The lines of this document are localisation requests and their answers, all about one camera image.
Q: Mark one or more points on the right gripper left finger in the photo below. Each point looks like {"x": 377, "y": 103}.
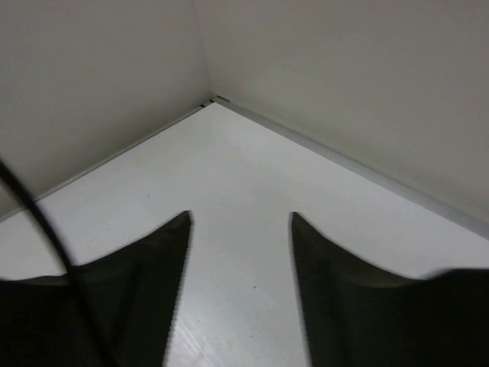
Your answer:
{"x": 133, "y": 290}

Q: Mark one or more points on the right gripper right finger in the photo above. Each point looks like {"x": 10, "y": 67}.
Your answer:
{"x": 356, "y": 314}

